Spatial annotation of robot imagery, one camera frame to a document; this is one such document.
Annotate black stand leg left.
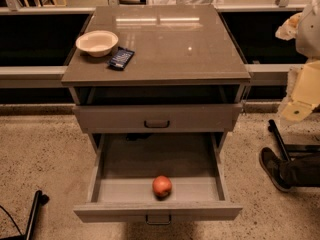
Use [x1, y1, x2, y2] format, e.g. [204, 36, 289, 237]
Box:
[0, 190, 50, 240]

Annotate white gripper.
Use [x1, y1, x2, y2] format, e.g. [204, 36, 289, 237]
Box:
[275, 13, 320, 122]

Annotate black cable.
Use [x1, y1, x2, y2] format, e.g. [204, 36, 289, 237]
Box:
[0, 204, 24, 237]

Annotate blue snack packet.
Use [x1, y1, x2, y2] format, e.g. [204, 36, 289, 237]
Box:
[107, 47, 135, 70]

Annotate closed grey top drawer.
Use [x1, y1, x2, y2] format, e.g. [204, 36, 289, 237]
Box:
[74, 104, 241, 133]

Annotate red apple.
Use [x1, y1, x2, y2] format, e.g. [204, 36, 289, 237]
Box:
[152, 175, 172, 198]

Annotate black stand leg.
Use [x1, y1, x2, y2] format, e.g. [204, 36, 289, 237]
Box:
[0, 190, 50, 240]
[268, 119, 320, 160]

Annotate white paper bowl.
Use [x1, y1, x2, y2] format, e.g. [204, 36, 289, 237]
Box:
[76, 30, 119, 58]

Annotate grey drawer cabinet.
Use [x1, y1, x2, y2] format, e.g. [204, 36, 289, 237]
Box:
[68, 5, 246, 148]

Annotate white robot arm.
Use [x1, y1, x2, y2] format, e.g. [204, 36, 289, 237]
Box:
[275, 0, 320, 122]

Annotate black stand leg right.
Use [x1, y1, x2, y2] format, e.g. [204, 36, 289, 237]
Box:
[268, 119, 320, 160]

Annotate black shoe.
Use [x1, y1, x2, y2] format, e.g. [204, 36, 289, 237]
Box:
[259, 147, 291, 192]

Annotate open grey middle drawer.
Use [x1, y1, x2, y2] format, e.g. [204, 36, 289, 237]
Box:
[74, 133, 242, 225]

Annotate metal railing beam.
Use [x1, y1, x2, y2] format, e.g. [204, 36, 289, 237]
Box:
[0, 63, 320, 89]

